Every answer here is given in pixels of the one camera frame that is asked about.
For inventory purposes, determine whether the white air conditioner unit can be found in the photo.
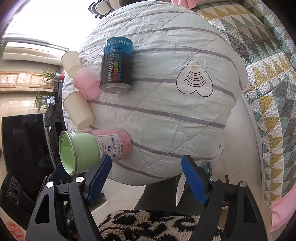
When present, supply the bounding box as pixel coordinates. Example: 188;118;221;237
2;42;66;66

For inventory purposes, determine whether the white paper cup upper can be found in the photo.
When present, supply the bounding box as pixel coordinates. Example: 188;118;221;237
61;51;82;78

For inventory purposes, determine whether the green leafy plant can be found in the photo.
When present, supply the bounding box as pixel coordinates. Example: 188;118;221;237
35;92;47;110

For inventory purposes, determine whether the black white massage chair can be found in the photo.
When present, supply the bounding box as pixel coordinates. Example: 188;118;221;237
88;0;122;19

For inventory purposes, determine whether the triangle patterned quilt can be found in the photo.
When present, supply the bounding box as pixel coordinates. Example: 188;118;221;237
194;1;295;205

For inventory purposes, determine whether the pink towel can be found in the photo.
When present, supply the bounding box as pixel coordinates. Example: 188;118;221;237
270;185;296;232

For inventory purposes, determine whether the potted plant red pot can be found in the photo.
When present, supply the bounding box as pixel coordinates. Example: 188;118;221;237
41;69;65;82

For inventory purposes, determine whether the blue black CoolTowel can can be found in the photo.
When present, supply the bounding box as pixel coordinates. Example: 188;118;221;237
100;37;133;94

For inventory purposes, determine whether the green and pink can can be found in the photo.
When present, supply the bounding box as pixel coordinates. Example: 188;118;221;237
59;129;132;175

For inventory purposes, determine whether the white paper cup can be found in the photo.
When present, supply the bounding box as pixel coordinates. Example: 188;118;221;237
61;51;82;78
63;91;94;130

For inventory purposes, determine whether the leopard print cushion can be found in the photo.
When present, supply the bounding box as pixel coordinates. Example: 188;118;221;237
98;209;224;241

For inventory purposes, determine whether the black cable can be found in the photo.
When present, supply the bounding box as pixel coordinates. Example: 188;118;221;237
99;226;160;241

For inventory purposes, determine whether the black TV stand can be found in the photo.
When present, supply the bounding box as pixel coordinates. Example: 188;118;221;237
44;81;66;167

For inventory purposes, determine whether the black television screen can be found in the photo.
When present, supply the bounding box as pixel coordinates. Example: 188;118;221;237
1;113;54;195

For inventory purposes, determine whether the white paper cup lower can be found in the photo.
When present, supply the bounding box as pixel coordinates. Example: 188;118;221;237
63;91;94;130

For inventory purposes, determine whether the pink plastic cup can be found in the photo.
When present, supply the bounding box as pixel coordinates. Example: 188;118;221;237
73;67;102;99

